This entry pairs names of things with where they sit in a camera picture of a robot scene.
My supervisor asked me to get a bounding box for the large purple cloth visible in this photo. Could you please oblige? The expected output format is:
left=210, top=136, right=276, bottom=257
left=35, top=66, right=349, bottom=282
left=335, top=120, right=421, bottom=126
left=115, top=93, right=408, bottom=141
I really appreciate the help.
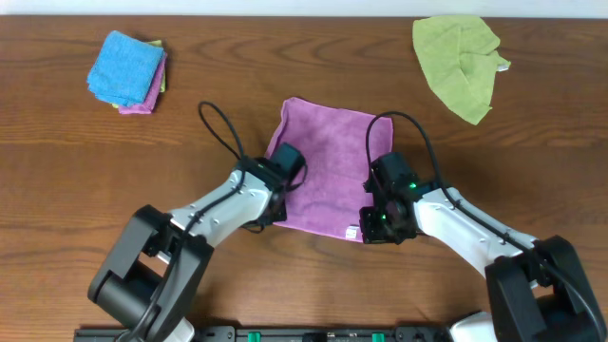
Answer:
left=266, top=98, right=394, bottom=242

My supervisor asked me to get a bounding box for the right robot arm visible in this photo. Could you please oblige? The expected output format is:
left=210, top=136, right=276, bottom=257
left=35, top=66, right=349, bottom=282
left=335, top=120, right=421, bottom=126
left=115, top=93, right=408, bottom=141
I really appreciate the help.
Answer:
left=360, top=180, right=607, bottom=342

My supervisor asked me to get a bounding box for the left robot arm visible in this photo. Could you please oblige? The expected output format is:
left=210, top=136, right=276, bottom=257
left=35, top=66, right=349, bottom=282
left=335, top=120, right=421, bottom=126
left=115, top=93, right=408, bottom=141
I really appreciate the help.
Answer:
left=87, top=157, right=306, bottom=341

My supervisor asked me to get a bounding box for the folded purple cloth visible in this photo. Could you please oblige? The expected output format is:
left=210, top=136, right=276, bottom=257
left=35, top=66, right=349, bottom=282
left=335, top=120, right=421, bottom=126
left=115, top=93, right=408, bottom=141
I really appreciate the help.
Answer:
left=117, top=51, right=169, bottom=116

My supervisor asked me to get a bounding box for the loose green cloth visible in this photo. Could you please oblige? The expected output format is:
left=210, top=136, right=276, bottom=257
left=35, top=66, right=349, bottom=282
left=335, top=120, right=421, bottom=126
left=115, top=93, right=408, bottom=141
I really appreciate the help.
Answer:
left=412, top=15, right=511, bottom=125

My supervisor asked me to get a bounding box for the folded green cloth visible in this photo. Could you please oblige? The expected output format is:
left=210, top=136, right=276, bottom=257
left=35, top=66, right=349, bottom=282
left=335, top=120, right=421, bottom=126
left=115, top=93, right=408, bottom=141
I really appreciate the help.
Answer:
left=111, top=39, right=167, bottom=110

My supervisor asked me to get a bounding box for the folded blue cloth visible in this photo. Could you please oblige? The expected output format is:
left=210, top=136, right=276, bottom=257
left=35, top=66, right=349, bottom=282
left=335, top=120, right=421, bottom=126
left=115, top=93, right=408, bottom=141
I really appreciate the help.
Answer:
left=86, top=30, right=165, bottom=106

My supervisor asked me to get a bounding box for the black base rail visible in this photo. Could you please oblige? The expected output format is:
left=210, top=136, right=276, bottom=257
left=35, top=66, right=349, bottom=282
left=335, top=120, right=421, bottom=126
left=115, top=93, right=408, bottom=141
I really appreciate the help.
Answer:
left=73, top=324, right=457, bottom=342

